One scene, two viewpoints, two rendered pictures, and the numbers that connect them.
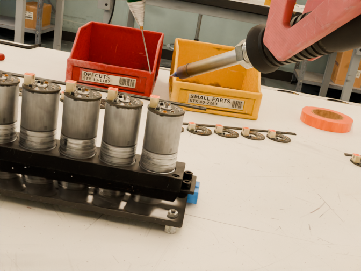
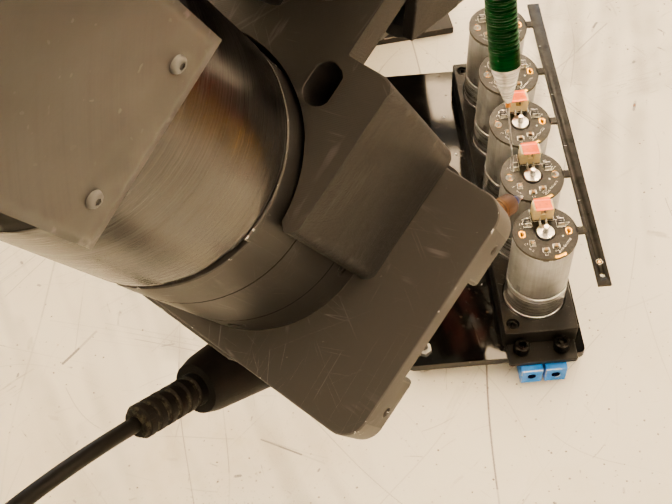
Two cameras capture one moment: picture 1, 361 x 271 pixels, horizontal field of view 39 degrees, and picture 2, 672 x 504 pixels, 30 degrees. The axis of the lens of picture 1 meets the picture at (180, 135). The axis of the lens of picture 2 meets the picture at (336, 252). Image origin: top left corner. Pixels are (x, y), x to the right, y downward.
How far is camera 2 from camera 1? 45 cm
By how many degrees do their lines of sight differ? 72
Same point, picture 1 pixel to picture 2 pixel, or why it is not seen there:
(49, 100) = (491, 99)
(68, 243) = not seen: hidden behind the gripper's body
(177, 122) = (526, 261)
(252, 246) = (440, 477)
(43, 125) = (483, 123)
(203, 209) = (517, 397)
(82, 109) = (492, 143)
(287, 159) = not seen: outside the picture
